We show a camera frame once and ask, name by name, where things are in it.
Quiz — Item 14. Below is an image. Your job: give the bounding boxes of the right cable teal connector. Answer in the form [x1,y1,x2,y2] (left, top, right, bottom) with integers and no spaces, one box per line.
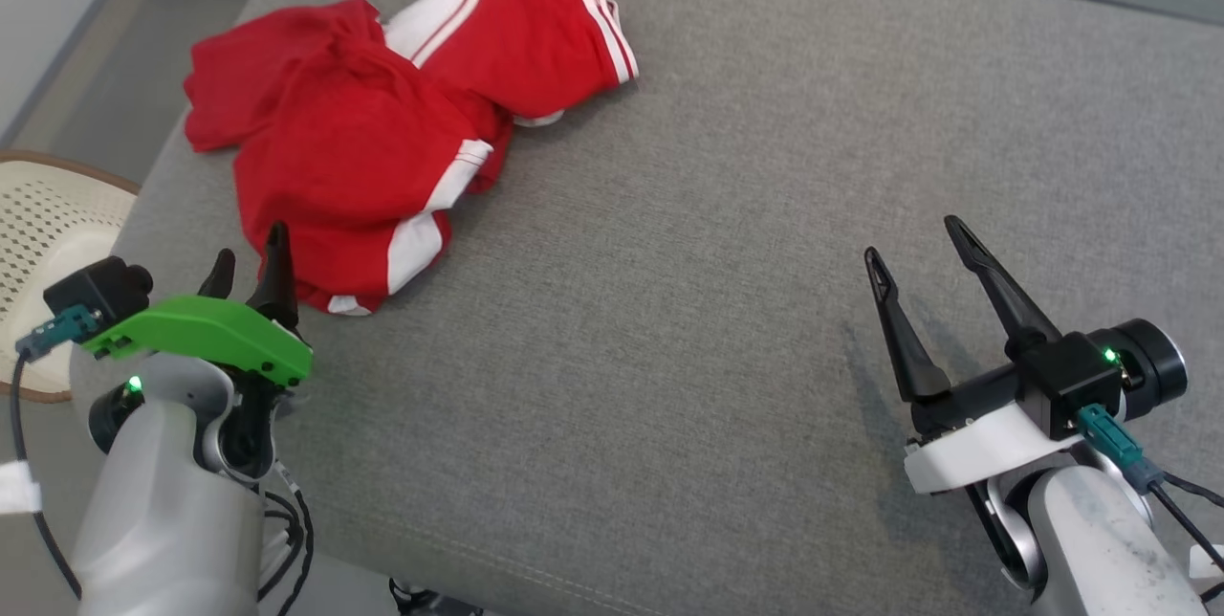
[1076,406,1224,579]

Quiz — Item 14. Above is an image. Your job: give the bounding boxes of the cable teal connector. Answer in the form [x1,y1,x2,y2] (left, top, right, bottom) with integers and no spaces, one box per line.
[10,305,101,598]
[1076,406,1224,579]

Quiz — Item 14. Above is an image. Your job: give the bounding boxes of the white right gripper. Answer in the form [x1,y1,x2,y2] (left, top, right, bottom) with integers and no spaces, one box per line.
[864,215,1086,495]

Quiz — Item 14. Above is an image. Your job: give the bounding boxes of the cream perforated laundry basket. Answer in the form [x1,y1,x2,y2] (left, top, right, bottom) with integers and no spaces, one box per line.
[0,150,142,404]

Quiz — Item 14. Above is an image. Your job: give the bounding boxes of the red shorts white waistband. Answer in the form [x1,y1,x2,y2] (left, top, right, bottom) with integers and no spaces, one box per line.
[185,0,513,317]

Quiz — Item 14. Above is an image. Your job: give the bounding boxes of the black cable bundle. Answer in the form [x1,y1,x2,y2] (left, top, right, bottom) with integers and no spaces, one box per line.
[253,463,317,616]

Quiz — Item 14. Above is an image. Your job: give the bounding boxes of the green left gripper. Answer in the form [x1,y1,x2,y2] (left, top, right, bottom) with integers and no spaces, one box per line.
[81,221,315,387]

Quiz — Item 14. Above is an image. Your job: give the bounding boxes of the white cable tape tag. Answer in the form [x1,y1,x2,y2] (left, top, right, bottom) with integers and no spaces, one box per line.
[0,461,44,514]

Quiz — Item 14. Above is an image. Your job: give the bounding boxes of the red basketball jersey white sleeves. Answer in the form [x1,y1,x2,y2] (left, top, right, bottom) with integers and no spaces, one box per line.
[382,0,640,129]

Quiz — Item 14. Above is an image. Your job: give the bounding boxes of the left cable teal connector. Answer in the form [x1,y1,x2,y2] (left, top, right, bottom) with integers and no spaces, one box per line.
[10,305,101,598]

